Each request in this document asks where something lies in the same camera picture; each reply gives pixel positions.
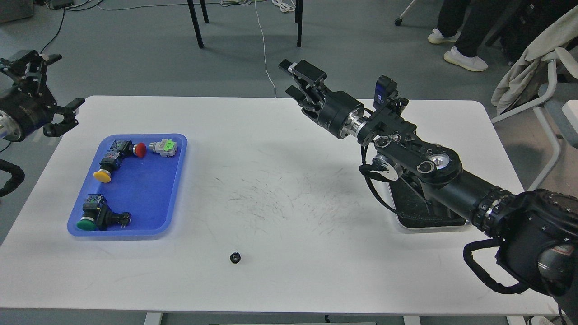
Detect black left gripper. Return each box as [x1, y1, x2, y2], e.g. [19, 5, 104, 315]
[0, 50, 85, 142]

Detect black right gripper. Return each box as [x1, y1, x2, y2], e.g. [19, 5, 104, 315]
[278, 59, 364, 139]

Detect small black gear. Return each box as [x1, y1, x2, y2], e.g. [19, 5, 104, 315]
[229, 252, 242, 264]

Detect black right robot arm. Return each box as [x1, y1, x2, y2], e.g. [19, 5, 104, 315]
[279, 60, 578, 324]

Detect black chair legs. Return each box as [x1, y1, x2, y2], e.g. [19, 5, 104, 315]
[187, 0, 303, 49]

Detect white rolling chair base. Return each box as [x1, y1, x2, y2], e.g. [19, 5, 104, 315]
[394, 0, 417, 26]

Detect blue plastic tray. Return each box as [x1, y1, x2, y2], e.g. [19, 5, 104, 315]
[67, 133, 187, 239]

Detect silver metal tray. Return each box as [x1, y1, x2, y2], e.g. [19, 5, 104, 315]
[389, 180, 471, 230]

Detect white chair with beige cloth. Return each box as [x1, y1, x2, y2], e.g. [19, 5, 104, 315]
[491, 5, 577, 191]

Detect white cable on floor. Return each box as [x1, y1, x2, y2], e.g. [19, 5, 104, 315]
[220, 0, 297, 98]

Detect yellow push button switch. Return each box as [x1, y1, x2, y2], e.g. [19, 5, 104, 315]
[93, 151, 121, 183]

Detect red push button switch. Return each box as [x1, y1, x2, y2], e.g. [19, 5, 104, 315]
[109, 140, 147, 158]

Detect black cable on floor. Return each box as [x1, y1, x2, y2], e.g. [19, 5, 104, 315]
[40, 0, 105, 56]

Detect green push button switch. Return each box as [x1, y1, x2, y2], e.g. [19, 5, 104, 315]
[76, 194, 131, 231]

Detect grey green switch part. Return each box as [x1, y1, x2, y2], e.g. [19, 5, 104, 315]
[148, 139, 178, 157]

